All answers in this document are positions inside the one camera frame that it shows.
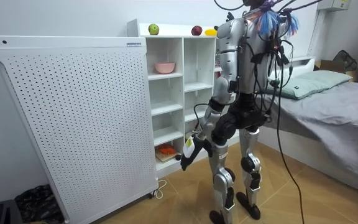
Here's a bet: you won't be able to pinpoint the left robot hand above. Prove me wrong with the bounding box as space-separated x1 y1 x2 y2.
175 135 213 172

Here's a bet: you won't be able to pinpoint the orange soft toy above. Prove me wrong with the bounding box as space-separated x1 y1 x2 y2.
157 143 177 156

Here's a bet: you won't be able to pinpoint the wooden cutting board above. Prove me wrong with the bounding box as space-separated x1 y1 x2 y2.
155 150 180 164

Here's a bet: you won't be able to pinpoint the robot legs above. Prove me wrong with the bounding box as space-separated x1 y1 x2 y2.
208 110 272 224

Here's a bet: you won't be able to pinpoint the white shelf unit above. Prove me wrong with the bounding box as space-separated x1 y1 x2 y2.
126 18 242 180

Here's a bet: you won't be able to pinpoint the pink bowl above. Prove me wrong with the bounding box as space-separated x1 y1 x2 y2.
154 62 177 75

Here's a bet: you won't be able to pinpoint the robot body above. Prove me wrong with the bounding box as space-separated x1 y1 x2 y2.
224 0 295 131

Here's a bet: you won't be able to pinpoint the white perforated panel appliance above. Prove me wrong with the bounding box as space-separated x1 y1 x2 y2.
0 35 160 224

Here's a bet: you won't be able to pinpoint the pale green pillow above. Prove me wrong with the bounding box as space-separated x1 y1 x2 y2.
267 70 353 101

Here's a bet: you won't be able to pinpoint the grey bed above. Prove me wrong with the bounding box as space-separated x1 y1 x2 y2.
255 55 358 200

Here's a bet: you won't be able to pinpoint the black plastic bag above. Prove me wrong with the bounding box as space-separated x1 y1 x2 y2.
14 184 65 224

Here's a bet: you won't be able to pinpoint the cardboard box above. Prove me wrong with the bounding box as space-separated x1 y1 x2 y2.
313 58 358 83

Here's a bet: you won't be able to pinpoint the black mesh bag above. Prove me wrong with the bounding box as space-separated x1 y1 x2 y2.
333 49 358 72

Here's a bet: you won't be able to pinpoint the dark grey case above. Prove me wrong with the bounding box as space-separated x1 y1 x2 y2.
0 199 24 224

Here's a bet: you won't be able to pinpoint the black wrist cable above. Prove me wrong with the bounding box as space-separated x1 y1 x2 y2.
192 103 210 133

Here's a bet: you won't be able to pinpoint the white floor cable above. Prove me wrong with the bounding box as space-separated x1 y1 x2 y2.
153 179 168 200

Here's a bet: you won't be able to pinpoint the black floor cable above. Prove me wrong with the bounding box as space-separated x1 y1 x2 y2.
275 58 306 224

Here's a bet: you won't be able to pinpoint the cable bundle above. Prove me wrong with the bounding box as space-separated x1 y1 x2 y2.
213 0 323 35

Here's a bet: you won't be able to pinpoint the white wall box with conduit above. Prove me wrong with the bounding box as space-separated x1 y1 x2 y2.
307 0 352 58

